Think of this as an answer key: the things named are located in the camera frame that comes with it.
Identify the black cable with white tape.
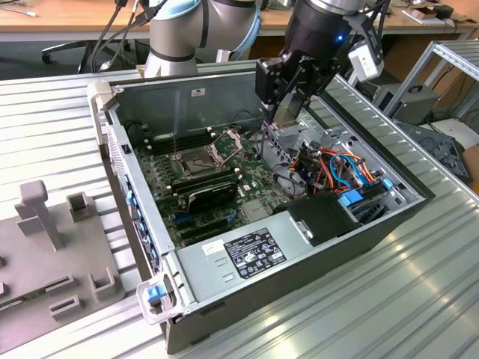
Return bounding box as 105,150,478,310
123,120,150,140

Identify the green RAM stick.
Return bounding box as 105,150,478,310
173,175,242,198
0,293,44,312

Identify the brown cardboard box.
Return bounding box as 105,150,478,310
460,144,479,185

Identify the dark grey plastic panel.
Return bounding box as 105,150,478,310
395,121,473,185

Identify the grey disk bay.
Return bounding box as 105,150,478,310
346,178,405,227

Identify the metal socket cover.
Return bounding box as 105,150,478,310
207,126,244,166

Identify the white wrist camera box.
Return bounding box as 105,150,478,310
347,14,385,80

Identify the aluminium profile frame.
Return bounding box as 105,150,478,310
385,39,479,124

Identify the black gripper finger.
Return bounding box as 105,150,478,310
255,56,296,126
295,61,338,117

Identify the black plastic cover box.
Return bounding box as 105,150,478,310
272,194,364,248

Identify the grey computer box with handle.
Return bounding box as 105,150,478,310
372,82,441,127

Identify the grey parts rack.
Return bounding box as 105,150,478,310
0,179,126,352

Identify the black expansion slot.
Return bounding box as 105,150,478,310
174,215,230,234
180,222,232,244

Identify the green motherboard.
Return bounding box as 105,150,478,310
132,125,299,251

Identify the blue wire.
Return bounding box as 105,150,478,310
328,152,367,188

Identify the orange wire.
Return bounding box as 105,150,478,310
291,148,379,190

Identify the silver power supply unit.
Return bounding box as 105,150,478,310
174,211,314,304

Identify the black camera cable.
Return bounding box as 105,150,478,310
91,0,158,74

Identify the blue disk carrier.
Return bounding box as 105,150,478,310
338,188,367,211

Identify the CPU socket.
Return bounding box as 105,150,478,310
174,147,222,180

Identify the black PC case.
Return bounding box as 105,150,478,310
86,63,437,355

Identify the black graphics card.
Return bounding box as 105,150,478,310
186,179,239,215

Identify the office chair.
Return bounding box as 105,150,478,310
40,39,132,74

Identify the silver chipset heatsink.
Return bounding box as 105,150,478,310
239,200,273,222

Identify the wooden desk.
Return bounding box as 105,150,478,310
260,0,479,87
0,0,150,42

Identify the silver green CPU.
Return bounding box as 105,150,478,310
271,92,302,129

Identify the silver metal drive cage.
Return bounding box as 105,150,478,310
260,108,327,177

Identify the small cardboard box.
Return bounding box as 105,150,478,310
402,7,438,25

